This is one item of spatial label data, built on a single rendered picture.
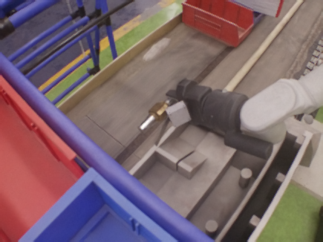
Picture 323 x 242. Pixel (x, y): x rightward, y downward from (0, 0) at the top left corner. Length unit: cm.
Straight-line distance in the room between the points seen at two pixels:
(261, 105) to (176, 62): 78
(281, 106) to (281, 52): 96
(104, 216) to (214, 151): 44
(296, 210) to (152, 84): 125
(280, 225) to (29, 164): 154
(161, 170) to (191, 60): 64
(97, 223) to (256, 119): 31
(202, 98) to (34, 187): 37
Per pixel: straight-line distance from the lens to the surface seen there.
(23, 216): 41
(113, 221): 37
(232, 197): 73
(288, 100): 45
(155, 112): 59
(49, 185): 40
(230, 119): 49
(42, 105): 37
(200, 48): 127
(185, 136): 77
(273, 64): 130
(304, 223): 181
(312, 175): 96
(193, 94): 55
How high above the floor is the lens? 157
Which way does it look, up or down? 57 degrees down
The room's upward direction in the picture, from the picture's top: 3 degrees counter-clockwise
